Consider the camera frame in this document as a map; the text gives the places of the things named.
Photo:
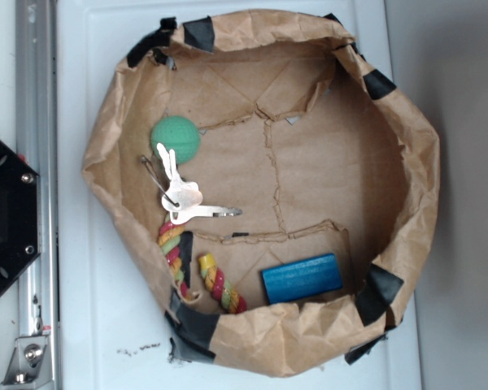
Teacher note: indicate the silver keys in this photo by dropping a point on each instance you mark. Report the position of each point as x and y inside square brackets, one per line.
[182, 200]

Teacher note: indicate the blue rectangular block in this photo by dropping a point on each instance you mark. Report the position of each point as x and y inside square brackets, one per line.
[302, 279]

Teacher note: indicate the brown paper bag bin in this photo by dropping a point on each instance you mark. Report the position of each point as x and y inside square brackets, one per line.
[321, 152]

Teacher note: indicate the green dimpled ball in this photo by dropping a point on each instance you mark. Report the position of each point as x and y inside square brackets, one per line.
[176, 133]

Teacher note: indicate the multicolour twisted rope toy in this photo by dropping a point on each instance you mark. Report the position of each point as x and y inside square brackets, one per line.
[173, 242]

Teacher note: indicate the silver corner bracket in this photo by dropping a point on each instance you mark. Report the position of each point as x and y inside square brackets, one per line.
[29, 367]

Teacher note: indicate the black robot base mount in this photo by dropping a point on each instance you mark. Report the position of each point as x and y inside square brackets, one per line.
[19, 238]

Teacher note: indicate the aluminium extrusion rail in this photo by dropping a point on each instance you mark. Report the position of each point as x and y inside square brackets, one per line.
[36, 140]

